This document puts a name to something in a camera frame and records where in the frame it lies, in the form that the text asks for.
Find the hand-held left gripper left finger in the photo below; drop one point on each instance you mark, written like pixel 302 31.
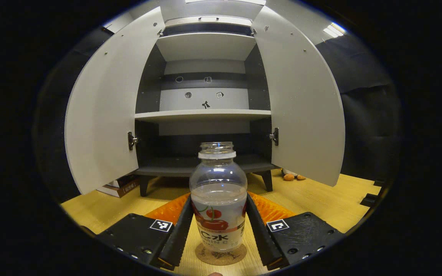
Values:
pixel 180 230

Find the clear bottle red label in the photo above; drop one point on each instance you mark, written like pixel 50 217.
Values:
pixel 218 199

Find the rectangular ceiling light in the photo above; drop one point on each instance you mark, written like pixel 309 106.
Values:
pixel 225 2
pixel 334 30

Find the grey cabinet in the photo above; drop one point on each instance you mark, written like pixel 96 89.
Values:
pixel 167 149

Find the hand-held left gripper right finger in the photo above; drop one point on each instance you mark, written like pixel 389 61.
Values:
pixel 259 234

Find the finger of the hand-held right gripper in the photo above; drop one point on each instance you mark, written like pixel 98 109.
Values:
pixel 370 200
pixel 379 183

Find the round cork coaster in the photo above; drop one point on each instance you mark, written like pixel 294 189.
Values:
pixel 221 258

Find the orange white plush toy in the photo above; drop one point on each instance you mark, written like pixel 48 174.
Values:
pixel 288 177

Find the grey cabinet shelf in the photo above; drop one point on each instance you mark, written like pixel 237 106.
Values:
pixel 205 115
pixel 205 46

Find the grey cabinet door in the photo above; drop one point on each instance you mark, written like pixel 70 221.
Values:
pixel 106 115
pixel 305 107

